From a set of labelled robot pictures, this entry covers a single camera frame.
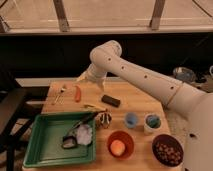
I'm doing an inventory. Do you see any black chair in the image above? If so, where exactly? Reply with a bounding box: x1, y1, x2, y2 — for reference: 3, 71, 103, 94
0, 66, 39, 171

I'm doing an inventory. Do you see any orange bowl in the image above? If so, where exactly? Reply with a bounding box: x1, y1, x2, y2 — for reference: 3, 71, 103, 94
107, 131, 134, 159

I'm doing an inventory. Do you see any orange pepper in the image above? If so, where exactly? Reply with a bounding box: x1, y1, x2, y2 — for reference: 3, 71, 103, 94
75, 86, 81, 102

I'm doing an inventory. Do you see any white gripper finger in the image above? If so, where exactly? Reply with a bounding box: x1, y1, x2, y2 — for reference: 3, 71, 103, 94
98, 82, 105, 91
76, 73, 86, 82

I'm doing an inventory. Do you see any black rectangular block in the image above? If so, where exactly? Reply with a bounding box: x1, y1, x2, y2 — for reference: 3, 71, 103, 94
101, 95, 120, 107

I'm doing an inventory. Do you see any white crumpled cloth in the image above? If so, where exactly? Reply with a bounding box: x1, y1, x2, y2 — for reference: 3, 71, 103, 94
76, 124, 92, 146

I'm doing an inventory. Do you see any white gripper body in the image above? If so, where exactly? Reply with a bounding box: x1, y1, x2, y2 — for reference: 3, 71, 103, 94
86, 64, 107, 83

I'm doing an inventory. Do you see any blue metal pan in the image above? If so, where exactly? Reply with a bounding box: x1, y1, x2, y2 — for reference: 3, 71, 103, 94
173, 67, 196, 83

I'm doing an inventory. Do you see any dark brown bowl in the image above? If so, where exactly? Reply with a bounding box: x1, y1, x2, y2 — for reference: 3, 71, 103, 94
152, 134, 184, 167

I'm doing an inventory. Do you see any orange ball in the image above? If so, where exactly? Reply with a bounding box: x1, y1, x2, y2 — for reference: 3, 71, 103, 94
110, 140, 126, 156

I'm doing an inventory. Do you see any black white small object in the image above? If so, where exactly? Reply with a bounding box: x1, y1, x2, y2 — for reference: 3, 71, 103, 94
62, 136, 77, 149

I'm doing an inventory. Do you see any metal fork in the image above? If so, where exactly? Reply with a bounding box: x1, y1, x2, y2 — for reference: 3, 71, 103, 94
52, 85, 67, 105

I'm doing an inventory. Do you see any green plastic tray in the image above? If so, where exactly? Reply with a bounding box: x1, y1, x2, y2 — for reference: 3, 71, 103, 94
24, 112, 96, 168

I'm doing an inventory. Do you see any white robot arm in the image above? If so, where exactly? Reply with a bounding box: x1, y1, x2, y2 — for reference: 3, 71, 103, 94
77, 40, 213, 171

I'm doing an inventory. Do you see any blue plastic cup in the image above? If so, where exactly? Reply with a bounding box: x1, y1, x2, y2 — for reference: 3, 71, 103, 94
124, 112, 138, 129

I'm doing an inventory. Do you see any white cup with teal object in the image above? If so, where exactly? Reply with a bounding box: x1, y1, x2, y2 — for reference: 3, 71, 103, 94
144, 114, 161, 134

